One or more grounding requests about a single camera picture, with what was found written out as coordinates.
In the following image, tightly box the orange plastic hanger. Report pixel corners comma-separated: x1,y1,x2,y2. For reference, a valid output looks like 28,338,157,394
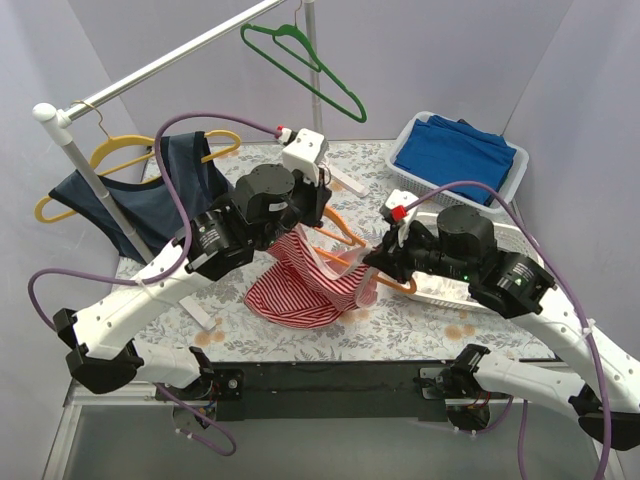
313,206,417,294

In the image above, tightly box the red white striped tank top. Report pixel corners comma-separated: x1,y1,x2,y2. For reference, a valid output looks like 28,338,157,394
244,227,378,329

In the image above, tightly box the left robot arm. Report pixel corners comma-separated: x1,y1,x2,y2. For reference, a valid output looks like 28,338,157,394
54,164,337,400

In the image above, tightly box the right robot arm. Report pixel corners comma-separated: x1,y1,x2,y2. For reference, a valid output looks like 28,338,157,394
381,205,639,451

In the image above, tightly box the navy blue tank top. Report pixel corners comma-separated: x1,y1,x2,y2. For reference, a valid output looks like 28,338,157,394
50,131,233,264

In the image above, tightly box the white laundry basket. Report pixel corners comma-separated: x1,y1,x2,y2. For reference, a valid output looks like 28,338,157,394
404,222,544,314

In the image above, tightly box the floral patterned table mat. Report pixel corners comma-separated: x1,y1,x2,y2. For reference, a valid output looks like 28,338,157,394
135,141,554,361

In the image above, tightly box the light blue storage basket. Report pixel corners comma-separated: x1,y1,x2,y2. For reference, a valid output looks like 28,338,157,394
387,110,530,216

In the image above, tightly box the blue folded garment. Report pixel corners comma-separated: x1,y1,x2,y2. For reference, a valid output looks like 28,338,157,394
393,114,519,207

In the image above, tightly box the white clothes rack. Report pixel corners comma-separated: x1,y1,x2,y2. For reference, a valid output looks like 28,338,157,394
32,0,369,331

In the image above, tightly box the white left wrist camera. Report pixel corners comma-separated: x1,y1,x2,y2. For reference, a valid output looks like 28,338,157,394
277,127,328,186

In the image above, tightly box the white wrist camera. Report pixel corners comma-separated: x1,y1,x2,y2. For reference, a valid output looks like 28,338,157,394
380,189,418,247
277,127,328,186

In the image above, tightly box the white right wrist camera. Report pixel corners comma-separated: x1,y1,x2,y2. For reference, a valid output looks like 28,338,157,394
380,189,418,247

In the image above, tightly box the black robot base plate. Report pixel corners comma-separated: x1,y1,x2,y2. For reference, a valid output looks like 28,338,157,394
154,360,494,424

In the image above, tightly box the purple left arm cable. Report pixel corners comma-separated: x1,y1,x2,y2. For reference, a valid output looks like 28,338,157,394
27,111,284,457

